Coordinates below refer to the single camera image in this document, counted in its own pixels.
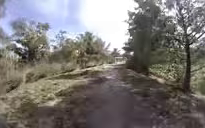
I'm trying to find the small pale structure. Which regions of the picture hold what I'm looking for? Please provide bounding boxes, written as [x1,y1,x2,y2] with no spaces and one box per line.
[113,55,128,65]

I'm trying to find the brown dirt track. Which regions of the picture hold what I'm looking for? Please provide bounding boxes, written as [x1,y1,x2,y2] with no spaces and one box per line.
[33,63,205,128]

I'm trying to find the row of trees and bushes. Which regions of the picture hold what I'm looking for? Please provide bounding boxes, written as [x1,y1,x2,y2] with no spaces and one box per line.
[0,0,124,69]
[122,0,178,75]

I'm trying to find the dry grass verge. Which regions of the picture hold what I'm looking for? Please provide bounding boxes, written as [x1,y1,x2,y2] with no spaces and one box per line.
[0,59,115,128]

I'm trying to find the green ground plants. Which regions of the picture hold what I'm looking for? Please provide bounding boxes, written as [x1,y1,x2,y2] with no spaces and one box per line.
[149,59,205,98]

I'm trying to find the tree with dark trunk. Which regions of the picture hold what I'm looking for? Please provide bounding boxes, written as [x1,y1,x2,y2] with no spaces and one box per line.
[163,0,205,93]

